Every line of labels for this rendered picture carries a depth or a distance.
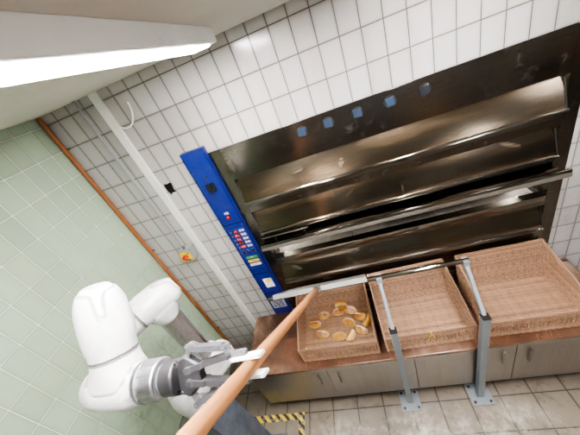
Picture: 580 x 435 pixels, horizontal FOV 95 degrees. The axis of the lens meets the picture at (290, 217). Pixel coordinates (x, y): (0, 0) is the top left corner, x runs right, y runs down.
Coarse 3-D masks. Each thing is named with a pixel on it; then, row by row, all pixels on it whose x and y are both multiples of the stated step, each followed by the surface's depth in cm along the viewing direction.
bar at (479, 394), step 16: (464, 256) 150; (400, 272) 156; (416, 272) 154; (384, 304) 157; (480, 304) 144; (480, 320) 145; (480, 336) 152; (400, 352) 162; (480, 352) 159; (400, 368) 172; (480, 368) 168; (464, 384) 199; (480, 384) 180; (400, 400) 204; (416, 400) 201; (480, 400) 188
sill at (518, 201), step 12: (540, 192) 167; (492, 204) 173; (504, 204) 170; (516, 204) 168; (528, 204) 168; (444, 216) 179; (456, 216) 176; (468, 216) 175; (384, 228) 190; (396, 228) 186; (408, 228) 183; (420, 228) 182; (336, 240) 198; (348, 240) 193; (360, 240) 191; (372, 240) 190; (288, 252) 206; (300, 252) 201; (312, 252) 199
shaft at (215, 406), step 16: (304, 304) 106; (288, 320) 83; (272, 336) 68; (240, 368) 51; (256, 368) 54; (224, 384) 45; (240, 384) 47; (208, 400) 40; (224, 400) 41; (192, 416) 37; (208, 416) 37; (192, 432) 34
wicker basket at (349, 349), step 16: (336, 288) 212; (352, 288) 210; (320, 304) 220; (368, 304) 190; (304, 320) 217; (320, 320) 217; (304, 336) 207; (304, 352) 188; (320, 352) 186; (336, 352) 185; (352, 352) 184; (368, 352) 182
